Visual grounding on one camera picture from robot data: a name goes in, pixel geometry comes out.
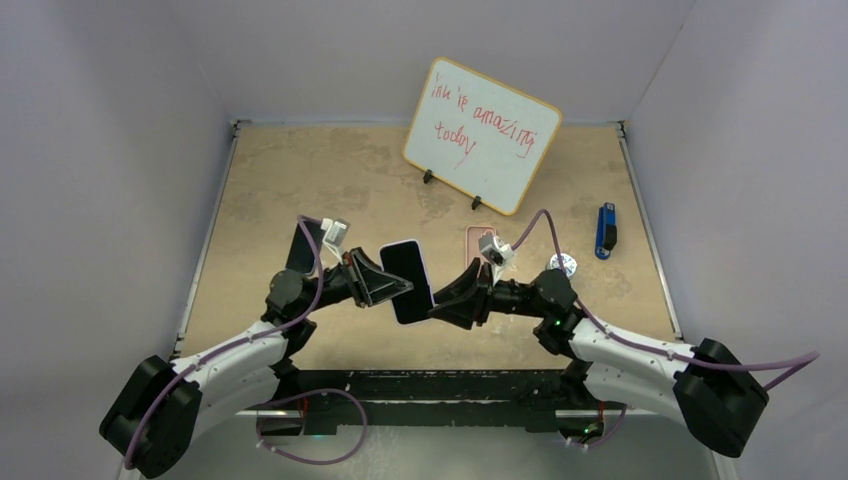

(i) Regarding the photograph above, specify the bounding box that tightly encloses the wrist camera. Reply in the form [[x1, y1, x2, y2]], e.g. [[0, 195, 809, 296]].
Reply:
[[321, 218, 350, 256], [478, 232, 514, 267]]

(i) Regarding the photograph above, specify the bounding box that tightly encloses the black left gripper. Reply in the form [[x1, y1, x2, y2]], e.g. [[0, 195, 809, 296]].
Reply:
[[298, 247, 412, 316]]

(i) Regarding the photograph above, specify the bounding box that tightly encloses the yellow framed whiteboard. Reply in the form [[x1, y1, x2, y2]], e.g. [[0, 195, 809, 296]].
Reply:
[[402, 57, 562, 216]]

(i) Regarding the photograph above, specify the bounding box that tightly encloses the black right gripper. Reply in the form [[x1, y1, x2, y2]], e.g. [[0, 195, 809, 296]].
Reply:
[[428, 259, 548, 331]]

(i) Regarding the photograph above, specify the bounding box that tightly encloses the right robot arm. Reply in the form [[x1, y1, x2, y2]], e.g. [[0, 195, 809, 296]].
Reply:
[[427, 260, 769, 458]]

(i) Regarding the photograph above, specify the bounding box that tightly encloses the pink phone case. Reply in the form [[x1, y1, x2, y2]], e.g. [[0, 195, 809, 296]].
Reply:
[[465, 225, 497, 266]]

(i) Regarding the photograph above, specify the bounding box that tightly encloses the phone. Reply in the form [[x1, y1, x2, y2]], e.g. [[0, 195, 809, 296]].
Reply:
[[378, 239, 437, 327]]

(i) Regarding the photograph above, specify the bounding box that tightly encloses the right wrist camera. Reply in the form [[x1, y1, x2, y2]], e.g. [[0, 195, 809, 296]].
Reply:
[[478, 232, 514, 267]]

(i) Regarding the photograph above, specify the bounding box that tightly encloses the black smartphone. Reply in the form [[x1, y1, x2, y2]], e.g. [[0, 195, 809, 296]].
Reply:
[[285, 217, 323, 275]]

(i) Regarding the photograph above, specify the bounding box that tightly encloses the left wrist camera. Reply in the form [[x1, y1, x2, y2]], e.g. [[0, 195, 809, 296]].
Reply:
[[321, 218, 350, 256]]

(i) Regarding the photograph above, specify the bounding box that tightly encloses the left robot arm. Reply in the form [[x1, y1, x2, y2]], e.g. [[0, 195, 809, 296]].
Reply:
[[99, 248, 414, 479]]

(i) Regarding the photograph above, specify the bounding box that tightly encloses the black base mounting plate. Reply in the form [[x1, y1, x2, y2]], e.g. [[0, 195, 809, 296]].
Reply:
[[254, 369, 623, 436]]

